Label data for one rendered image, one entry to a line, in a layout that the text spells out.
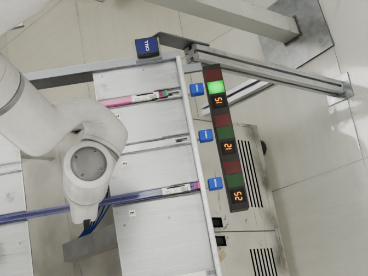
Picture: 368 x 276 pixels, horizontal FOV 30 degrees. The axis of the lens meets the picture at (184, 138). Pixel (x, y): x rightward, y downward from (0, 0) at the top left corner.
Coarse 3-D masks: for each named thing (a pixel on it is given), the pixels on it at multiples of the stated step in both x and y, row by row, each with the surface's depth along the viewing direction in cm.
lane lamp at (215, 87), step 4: (220, 80) 156; (208, 84) 156; (212, 84) 156; (216, 84) 156; (220, 84) 156; (208, 88) 155; (212, 88) 155; (216, 88) 155; (220, 88) 155; (224, 88) 155; (212, 92) 155; (216, 92) 155; (220, 92) 155
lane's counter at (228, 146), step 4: (220, 144) 151; (224, 144) 151; (228, 144) 152; (232, 144) 152; (224, 148) 151; (228, 148) 151; (232, 148) 151; (224, 152) 151; (228, 152) 151; (232, 152) 151; (236, 152) 151
